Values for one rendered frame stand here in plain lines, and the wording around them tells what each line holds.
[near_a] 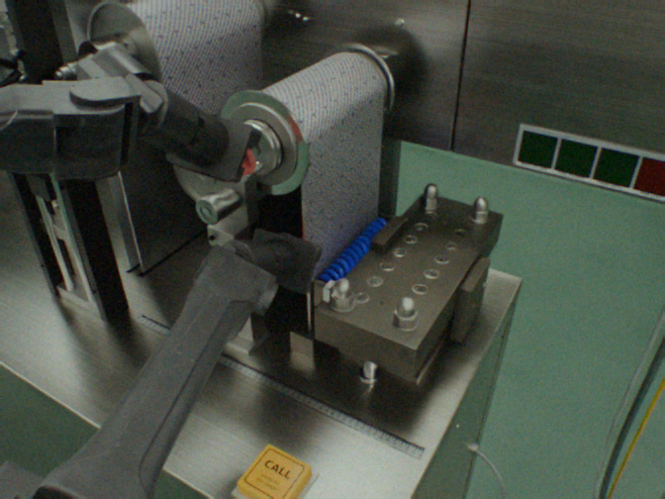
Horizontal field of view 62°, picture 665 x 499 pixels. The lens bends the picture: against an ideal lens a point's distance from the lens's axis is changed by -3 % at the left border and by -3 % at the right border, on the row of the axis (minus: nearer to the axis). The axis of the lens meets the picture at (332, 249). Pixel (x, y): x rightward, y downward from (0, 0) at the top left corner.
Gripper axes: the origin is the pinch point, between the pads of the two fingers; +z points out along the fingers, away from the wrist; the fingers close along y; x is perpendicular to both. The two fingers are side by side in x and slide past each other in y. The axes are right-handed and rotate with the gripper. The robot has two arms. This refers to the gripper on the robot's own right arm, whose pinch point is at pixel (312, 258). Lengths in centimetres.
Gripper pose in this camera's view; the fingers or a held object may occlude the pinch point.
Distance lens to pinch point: 84.7
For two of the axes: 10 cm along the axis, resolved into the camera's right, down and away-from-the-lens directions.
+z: 4.4, -0.2, 9.0
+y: 8.6, 2.9, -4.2
